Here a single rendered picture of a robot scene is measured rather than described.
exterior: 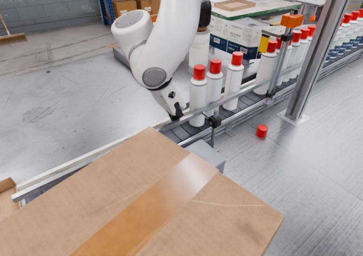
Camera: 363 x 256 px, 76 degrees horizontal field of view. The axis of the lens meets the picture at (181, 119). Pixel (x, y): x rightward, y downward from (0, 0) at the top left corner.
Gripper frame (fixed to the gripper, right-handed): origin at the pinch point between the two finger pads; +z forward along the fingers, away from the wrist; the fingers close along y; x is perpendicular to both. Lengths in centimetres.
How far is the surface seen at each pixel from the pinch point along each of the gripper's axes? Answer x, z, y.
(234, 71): -23.3, -1.0, -1.9
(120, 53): -9, 11, 68
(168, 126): 4.5, -3.4, -4.2
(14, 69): 72, 74, 301
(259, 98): -32.5, 18.9, -2.9
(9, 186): 47.1, -6.2, 12.7
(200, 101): -8.0, -1.1, -2.6
